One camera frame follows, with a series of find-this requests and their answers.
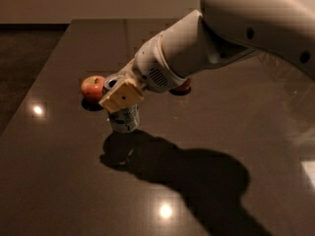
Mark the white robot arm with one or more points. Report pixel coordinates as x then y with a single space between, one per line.
219 33

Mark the silver green 7up can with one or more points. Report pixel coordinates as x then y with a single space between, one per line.
125 120

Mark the red coca-cola can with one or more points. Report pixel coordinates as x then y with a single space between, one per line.
185 87

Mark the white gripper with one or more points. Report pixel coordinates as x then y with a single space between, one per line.
152 69

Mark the red apple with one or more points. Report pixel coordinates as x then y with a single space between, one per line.
91 89

